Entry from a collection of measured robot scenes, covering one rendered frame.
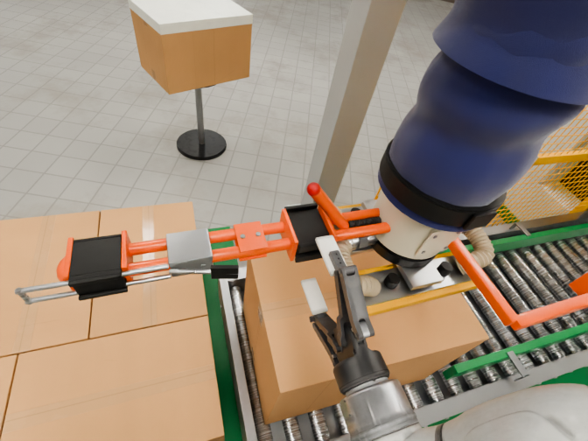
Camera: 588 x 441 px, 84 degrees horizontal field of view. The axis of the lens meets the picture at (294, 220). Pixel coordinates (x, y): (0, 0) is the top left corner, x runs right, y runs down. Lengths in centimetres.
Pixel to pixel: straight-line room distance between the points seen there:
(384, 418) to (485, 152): 38
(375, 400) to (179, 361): 90
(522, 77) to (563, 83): 4
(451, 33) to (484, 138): 14
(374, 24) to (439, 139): 108
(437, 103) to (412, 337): 63
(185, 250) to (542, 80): 53
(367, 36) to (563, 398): 141
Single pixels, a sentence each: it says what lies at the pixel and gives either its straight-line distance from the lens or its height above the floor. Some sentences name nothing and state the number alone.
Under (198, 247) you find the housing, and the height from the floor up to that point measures 128.
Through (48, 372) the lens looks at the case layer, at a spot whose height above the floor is 54.
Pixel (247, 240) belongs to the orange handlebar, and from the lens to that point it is 58.
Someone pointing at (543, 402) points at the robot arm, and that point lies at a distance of 42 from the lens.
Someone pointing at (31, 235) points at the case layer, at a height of 54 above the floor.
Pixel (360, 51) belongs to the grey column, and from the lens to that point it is 160.
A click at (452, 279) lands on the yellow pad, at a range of 83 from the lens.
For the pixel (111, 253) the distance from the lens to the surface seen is 58.
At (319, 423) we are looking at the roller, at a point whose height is 55.
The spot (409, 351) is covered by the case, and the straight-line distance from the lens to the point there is 95.
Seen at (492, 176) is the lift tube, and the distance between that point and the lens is 57.
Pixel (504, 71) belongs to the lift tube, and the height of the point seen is 161.
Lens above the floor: 174
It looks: 48 degrees down
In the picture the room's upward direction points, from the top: 14 degrees clockwise
